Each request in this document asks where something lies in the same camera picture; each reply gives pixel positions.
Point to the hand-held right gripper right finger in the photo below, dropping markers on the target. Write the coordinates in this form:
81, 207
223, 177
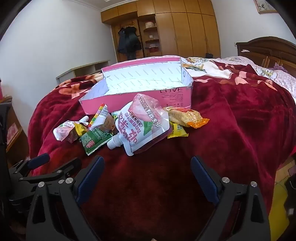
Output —
204, 183

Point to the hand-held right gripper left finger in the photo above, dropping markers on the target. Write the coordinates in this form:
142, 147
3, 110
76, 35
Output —
90, 179

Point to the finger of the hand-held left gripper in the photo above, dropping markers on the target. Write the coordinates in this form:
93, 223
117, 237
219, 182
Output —
38, 161
57, 173

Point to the small white pink jelly pouch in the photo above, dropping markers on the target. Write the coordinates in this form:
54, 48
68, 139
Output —
63, 130

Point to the green snack packet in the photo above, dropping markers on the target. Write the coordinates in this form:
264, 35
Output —
94, 139

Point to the small yellow candy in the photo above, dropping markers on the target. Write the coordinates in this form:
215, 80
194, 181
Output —
79, 129

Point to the yellow candy packet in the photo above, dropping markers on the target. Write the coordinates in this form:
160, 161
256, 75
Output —
178, 131

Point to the gummy packet with multicoloured border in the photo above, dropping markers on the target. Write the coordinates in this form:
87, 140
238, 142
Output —
101, 117

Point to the large white pink jelly pouch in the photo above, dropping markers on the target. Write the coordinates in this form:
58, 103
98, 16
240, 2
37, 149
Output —
138, 129

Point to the orange cracker packet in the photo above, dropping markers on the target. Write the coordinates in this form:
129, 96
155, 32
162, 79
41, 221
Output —
185, 115

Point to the pink cardboard box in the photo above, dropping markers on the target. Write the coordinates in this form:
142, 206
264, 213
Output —
143, 76

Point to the wooden bedside cabinet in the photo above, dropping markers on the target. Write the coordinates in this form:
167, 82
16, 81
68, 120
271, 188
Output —
16, 139

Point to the red floral blanket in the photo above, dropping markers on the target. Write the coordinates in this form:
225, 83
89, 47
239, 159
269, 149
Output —
231, 115

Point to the low grey shelf unit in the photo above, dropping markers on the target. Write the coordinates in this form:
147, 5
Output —
69, 73

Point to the small black bag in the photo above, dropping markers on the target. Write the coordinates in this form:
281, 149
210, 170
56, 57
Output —
209, 55

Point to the hanging black coats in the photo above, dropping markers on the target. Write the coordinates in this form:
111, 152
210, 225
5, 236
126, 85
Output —
128, 41

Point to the red basket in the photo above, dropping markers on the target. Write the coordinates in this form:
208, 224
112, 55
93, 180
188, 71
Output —
153, 49

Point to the dark wooden headboard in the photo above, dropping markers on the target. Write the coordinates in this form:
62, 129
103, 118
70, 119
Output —
266, 46

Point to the wooden wardrobe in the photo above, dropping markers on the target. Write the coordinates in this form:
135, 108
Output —
185, 30

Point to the round white box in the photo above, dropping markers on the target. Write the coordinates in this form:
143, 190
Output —
150, 24

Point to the framed wall picture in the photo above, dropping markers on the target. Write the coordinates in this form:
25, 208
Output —
263, 5

